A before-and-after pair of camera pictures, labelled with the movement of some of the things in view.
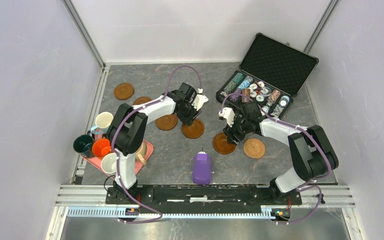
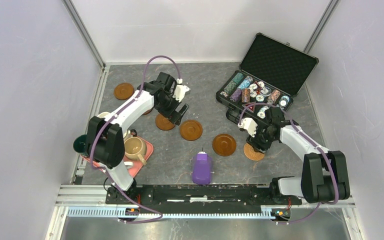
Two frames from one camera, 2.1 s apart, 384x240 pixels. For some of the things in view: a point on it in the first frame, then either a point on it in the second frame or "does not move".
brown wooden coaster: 194,131 does not move
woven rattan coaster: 254,148 does not move
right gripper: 230,131 -> 254,142
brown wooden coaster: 221,145 does not move
